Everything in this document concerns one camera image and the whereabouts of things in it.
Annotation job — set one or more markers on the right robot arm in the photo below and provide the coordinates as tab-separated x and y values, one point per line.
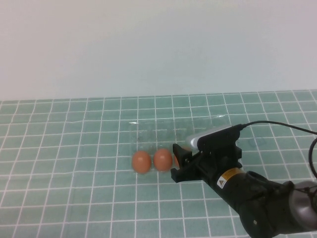
260	200

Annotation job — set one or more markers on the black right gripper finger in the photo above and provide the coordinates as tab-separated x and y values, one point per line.
183	173
184	157

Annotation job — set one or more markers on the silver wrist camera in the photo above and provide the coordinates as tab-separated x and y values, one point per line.
194	141

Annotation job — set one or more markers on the brown egg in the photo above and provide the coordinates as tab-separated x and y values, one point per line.
141	161
176	160
163	160

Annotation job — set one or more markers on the clear plastic egg tray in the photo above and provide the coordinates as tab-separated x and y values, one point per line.
158	134

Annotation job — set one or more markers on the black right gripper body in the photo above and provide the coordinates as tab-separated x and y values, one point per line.
218	156

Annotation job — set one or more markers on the green white-grid tablecloth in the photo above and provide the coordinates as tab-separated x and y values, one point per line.
62	198

